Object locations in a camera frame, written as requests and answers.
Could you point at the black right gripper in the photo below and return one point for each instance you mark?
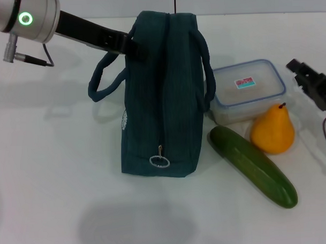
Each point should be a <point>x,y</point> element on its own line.
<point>322,89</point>

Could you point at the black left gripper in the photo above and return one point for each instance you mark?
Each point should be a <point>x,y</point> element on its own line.
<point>90,30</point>

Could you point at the clear blue-rimmed food container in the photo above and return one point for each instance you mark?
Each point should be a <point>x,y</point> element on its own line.
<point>247,89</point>

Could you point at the dark teal lunch bag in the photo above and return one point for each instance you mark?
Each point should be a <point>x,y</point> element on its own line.
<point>165,100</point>

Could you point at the green cucumber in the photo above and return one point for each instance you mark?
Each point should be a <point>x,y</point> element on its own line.
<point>253,164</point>

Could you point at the yellow orange pear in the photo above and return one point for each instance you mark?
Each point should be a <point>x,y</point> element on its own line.
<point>274,131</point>

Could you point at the thin black vertical rod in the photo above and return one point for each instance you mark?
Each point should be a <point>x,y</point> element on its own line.
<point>175,2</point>

